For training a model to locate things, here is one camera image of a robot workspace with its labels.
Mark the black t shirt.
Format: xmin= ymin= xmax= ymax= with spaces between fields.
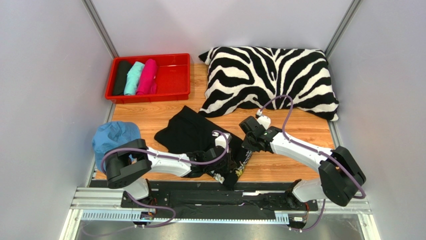
xmin=154 ymin=105 xmax=253 ymax=190

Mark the blue bucket hat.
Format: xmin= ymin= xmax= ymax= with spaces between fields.
xmin=91 ymin=121 xmax=141 ymax=170

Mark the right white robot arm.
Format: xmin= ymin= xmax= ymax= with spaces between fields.
xmin=239 ymin=115 xmax=367 ymax=207

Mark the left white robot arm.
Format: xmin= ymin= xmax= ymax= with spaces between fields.
xmin=100 ymin=136 xmax=237 ymax=200

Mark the zebra print pillow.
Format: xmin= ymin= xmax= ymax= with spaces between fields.
xmin=199 ymin=46 xmax=339 ymax=122

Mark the red plastic bin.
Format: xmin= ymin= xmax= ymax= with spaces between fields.
xmin=104 ymin=53 xmax=191 ymax=104

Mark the rolled pink shirt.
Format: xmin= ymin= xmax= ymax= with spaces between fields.
xmin=136 ymin=59 xmax=158 ymax=95

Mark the rolled teal shirt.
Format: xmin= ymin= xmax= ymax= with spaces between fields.
xmin=123 ymin=61 xmax=145 ymax=96

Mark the rolled black shirt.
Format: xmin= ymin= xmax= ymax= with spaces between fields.
xmin=112 ymin=60 xmax=133 ymax=96

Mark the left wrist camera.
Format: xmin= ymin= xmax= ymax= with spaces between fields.
xmin=212 ymin=132 xmax=232 ymax=149

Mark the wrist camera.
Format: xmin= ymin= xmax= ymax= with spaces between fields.
xmin=256 ymin=114 xmax=271 ymax=130
xmin=212 ymin=132 xmax=232 ymax=149

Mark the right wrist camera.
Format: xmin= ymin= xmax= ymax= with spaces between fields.
xmin=256 ymin=114 xmax=271 ymax=130

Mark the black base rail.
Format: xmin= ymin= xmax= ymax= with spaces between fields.
xmin=119 ymin=179 xmax=320 ymax=225

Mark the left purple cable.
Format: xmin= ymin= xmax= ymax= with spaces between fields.
xmin=99 ymin=129 xmax=232 ymax=234

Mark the purple cable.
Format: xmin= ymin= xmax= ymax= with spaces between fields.
xmin=256 ymin=94 xmax=367 ymax=233
xmin=99 ymin=129 xmax=232 ymax=234

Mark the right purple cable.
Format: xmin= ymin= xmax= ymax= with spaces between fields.
xmin=256 ymin=94 xmax=367 ymax=233

